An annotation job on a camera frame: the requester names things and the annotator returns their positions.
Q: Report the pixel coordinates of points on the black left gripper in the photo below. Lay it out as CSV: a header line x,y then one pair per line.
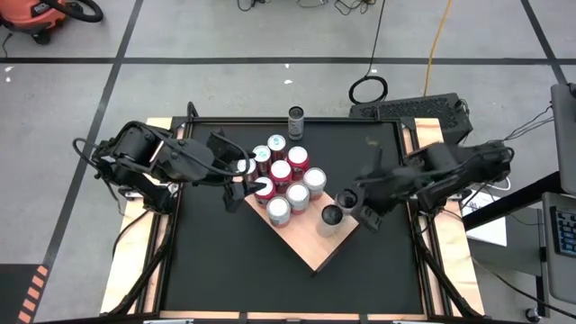
x,y
222,157

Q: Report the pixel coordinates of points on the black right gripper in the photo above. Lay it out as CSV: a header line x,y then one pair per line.
x,y
387,189

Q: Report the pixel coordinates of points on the Red Bull energy drink can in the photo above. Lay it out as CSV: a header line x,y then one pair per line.
x,y
247,167
262,154
276,143

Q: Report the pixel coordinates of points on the red Fanta soda can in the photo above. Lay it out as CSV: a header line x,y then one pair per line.
x,y
264,190
298,156
281,170

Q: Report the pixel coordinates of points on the tall white can black lid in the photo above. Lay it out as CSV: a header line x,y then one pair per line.
x,y
346,198
295,122
332,215

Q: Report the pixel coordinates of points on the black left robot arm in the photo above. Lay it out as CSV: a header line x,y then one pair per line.
x,y
135,153

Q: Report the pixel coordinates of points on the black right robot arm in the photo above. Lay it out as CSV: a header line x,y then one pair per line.
x,y
468,157

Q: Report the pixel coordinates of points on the wooden shelf black metal legs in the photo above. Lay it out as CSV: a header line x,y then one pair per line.
x,y
315,247

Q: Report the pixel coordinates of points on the white paper sheet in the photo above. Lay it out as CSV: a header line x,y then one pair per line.
x,y
488,225

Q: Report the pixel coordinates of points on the black perforated computer case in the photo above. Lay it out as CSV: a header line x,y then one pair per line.
x,y
414,108

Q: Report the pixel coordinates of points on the black desk bar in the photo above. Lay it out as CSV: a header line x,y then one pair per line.
x,y
513,202

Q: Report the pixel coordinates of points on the dark keyboard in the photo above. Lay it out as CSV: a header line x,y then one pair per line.
x,y
566,231

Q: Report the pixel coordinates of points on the grey monitor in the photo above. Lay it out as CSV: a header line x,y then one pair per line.
x,y
566,135

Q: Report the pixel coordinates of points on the orange shop vacuum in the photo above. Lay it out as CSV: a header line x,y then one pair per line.
x,y
31,13

